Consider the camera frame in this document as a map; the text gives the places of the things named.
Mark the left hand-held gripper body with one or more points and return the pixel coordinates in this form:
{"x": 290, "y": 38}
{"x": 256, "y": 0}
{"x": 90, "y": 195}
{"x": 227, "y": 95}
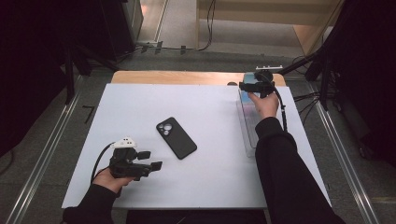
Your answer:
{"x": 124, "y": 165}

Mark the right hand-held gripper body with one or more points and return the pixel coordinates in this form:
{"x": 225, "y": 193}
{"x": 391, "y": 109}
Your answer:
{"x": 264, "y": 84}

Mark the black phone case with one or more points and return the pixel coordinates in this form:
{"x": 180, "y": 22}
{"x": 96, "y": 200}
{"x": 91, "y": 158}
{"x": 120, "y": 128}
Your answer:
{"x": 176, "y": 137}

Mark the clear acrylic rack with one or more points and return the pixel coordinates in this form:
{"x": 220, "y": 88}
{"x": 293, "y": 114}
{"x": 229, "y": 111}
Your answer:
{"x": 249, "y": 133}

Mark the person's right hand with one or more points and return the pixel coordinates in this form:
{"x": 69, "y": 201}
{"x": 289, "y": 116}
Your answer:
{"x": 266, "y": 105}

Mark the person's left hand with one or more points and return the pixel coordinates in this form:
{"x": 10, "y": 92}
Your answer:
{"x": 107, "y": 182}

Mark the small dark round object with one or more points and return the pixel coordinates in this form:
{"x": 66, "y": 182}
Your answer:
{"x": 232, "y": 83}

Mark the white board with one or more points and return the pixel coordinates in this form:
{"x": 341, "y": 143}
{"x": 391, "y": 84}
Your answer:
{"x": 186, "y": 180}

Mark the black stand leg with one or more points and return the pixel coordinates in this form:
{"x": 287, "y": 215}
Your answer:
{"x": 297, "y": 64}

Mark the person's black jacket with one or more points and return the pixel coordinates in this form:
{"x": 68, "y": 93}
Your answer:
{"x": 196, "y": 217}

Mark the wooden table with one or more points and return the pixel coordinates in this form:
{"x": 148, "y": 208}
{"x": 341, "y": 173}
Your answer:
{"x": 174, "y": 77}

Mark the light wooden furniture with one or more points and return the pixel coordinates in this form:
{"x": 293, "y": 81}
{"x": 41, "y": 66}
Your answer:
{"x": 249, "y": 12}

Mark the black curtain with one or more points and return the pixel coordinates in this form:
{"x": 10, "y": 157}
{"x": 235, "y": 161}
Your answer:
{"x": 37, "y": 46}
{"x": 364, "y": 62}

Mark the metal floor rail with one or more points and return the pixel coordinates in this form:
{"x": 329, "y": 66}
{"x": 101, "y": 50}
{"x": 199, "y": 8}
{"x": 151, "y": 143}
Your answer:
{"x": 40, "y": 168}
{"x": 345, "y": 161}

